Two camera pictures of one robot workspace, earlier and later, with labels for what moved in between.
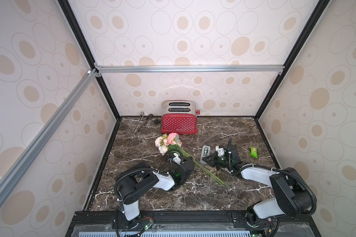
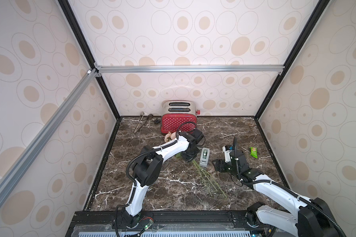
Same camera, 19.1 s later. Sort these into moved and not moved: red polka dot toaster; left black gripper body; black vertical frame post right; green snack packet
Moved: left black gripper body
Not moved: green snack packet; black vertical frame post right; red polka dot toaster
